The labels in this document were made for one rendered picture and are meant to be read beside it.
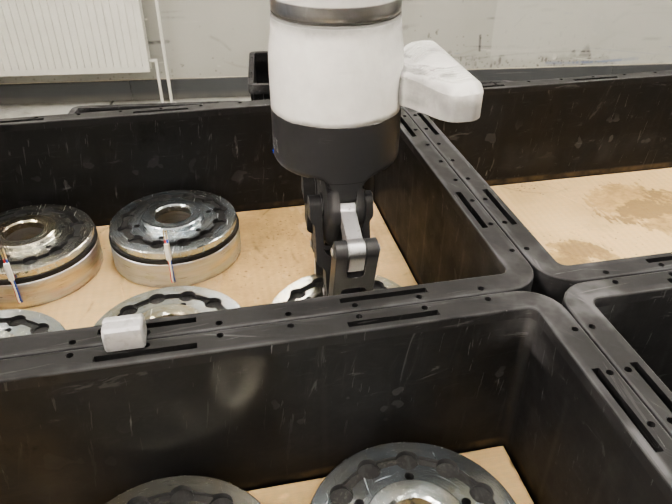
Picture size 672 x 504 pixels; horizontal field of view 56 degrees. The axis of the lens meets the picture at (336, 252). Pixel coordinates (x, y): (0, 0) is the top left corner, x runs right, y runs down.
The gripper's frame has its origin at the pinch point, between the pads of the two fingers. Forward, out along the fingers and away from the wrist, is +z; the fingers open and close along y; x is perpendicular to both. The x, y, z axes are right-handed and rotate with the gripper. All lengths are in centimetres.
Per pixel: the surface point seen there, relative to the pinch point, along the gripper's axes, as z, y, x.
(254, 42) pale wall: 59, -281, 10
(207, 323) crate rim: -7.8, 10.8, -8.1
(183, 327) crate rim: -7.8, 10.9, -9.2
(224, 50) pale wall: 62, -283, -5
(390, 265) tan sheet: 2.2, -6.1, 5.6
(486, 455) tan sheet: 2.2, 13.0, 6.3
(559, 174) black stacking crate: 1.8, -18.2, 26.3
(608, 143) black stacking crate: -1.1, -18.3, 31.1
